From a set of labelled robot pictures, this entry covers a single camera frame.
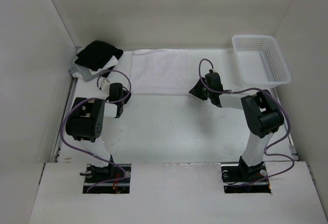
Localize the white tank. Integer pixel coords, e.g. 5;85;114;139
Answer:
130;49;199;95
73;56;118;72

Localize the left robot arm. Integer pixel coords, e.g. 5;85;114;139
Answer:
60;83;131;182

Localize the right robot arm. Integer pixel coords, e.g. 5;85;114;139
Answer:
189;71;284;184

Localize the bottom black folded tank top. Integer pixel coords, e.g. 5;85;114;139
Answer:
100;66;115;78

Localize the white folded tank top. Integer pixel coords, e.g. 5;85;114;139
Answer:
73;56;118;72

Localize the white plastic mesh basket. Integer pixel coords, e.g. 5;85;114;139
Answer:
232;35;291;89

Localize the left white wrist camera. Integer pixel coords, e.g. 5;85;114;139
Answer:
99;78;111;94

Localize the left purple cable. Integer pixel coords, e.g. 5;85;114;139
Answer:
60;70;132;193

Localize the purple cable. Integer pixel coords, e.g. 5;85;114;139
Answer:
198;58;294;184
60;70;132;193

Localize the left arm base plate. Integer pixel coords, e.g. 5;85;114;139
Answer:
79;165;131;194

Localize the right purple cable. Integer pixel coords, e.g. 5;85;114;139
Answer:
198;58;294;184

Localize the left aluminium table rail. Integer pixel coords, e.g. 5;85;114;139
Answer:
50;78;78;162

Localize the aluminium table rail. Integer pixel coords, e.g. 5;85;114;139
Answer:
271;88;299;161
50;78;78;162

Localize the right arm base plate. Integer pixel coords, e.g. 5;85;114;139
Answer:
221;162;271;194

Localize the right aluminium table rail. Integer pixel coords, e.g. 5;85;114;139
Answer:
271;88;299;161

